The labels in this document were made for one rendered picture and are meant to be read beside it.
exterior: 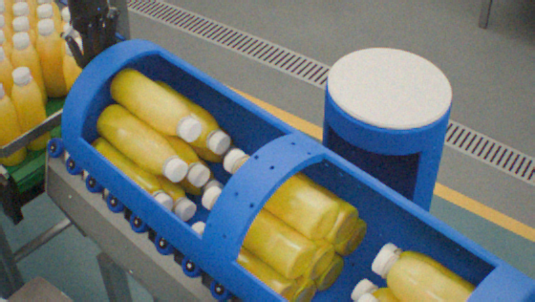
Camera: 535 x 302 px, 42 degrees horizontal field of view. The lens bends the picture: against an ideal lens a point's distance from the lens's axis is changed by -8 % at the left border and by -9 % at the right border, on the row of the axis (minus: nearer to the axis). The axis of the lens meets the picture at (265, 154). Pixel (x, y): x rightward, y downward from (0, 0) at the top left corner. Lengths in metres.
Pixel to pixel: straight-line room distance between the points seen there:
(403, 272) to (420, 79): 0.68
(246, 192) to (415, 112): 0.55
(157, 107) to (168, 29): 2.37
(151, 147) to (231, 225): 0.26
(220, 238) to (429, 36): 2.68
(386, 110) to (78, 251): 1.46
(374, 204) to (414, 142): 0.32
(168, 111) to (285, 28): 2.37
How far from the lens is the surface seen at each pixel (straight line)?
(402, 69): 1.67
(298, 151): 1.16
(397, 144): 1.55
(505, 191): 2.95
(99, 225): 1.56
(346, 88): 1.60
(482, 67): 3.57
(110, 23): 1.41
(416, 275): 1.06
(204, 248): 1.17
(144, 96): 1.34
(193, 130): 1.30
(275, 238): 1.15
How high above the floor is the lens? 2.02
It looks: 43 degrees down
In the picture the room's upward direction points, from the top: straight up
